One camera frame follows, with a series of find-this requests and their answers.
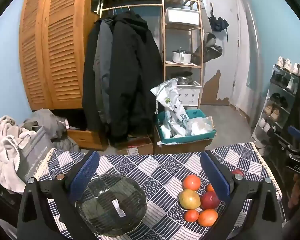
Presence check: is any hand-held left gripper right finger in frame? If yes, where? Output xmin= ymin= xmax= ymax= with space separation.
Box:
xmin=201 ymin=150 xmax=284 ymax=240

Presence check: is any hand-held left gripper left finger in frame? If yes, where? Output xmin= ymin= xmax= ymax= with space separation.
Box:
xmin=16 ymin=150 xmax=100 ymax=240

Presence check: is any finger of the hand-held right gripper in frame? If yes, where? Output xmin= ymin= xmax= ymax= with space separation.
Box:
xmin=269 ymin=126 xmax=300 ymax=155

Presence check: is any ribbed glass plate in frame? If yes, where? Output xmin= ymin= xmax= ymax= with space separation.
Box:
xmin=75 ymin=174 xmax=148 ymax=237

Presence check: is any small red-orange tangerine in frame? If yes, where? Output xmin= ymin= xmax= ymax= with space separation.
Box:
xmin=184 ymin=209 xmax=199 ymax=222

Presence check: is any person's right hand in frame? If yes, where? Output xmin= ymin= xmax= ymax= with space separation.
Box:
xmin=289 ymin=174 xmax=300 ymax=208

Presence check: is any row of shoes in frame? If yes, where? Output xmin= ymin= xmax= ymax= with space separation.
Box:
xmin=255 ymin=56 xmax=300 ymax=135

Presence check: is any wooden drawer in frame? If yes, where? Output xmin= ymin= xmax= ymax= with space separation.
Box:
xmin=66 ymin=127 xmax=109 ymax=152

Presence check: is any metal shoe rack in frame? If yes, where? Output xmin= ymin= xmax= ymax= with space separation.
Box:
xmin=251 ymin=64 xmax=300 ymax=155

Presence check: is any brown cardboard box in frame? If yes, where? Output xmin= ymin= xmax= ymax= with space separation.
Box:
xmin=154 ymin=127 xmax=213 ymax=155

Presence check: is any blue white patterned tablecloth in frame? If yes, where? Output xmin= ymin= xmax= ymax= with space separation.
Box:
xmin=36 ymin=142 xmax=283 ymax=240

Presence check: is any clear plastic bag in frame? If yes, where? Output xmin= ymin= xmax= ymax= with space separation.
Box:
xmin=186 ymin=116 xmax=215 ymax=137

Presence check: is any grey tote bag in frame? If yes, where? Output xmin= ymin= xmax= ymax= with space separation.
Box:
xmin=16 ymin=125 xmax=55 ymax=184

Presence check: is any cardboard box with red label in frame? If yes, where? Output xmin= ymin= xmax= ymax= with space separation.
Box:
xmin=115 ymin=135 xmax=154 ymax=155

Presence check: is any grey clothes pile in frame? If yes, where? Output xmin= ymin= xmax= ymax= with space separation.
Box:
xmin=24 ymin=109 xmax=81 ymax=153

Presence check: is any patterned white plastic bag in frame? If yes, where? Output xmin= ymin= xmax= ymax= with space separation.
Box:
xmin=150 ymin=78 xmax=190 ymax=138

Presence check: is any beige towel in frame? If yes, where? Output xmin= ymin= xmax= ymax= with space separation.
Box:
xmin=0 ymin=116 xmax=28 ymax=193

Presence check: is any white patterned box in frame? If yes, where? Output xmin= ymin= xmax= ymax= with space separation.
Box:
xmin=177 ymin=81 xmax=202 ymax=107

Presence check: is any silver pipe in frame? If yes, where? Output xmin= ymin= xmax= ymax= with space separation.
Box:
xmin=241 ymin=0 xmax=264 ymax=125

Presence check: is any black coat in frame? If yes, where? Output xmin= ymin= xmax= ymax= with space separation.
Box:
xmin=81 ymin=20 xmax=100 ymax=130

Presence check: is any grey door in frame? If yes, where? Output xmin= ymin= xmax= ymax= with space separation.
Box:
xmin=202 ymin=0 xmax=241 ymax=106

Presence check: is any steel pot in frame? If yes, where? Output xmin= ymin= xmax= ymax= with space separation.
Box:
xmin=176 ymin=71 xmax=193 ymax=84

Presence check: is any grey jacket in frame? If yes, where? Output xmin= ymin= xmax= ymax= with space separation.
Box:
xmin=94 ymin=19 xmax=115 ymax=125

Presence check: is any black hooded jacket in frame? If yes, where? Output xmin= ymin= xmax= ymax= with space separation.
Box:
xmin=110 ymin=11 xmax=164 ymax=143

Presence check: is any dark hanging bag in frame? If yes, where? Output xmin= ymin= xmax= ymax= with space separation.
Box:
xmin=191 ymin=32 xmax=223 ymax=64

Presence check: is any white pot with lid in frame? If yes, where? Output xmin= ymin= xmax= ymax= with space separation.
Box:
xmin=172 ymin=47 xmax=193 ymax=64

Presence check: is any wooden shelf rack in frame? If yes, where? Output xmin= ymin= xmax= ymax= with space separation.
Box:
xmin=161 ymin=0 xmax=205 ymax=108

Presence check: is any wooden louvered wardrobe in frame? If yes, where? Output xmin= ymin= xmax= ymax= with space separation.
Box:
xmin=18 ymin=0 xmax=100 ymax=112

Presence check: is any black folded umbrella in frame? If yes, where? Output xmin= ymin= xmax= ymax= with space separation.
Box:
xmin=208 ymin=9 xmax=229 ymax=42

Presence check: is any white plastic bin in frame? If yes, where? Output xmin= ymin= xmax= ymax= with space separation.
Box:
xmin=166 ymin=7 xmax=199 ymax=25

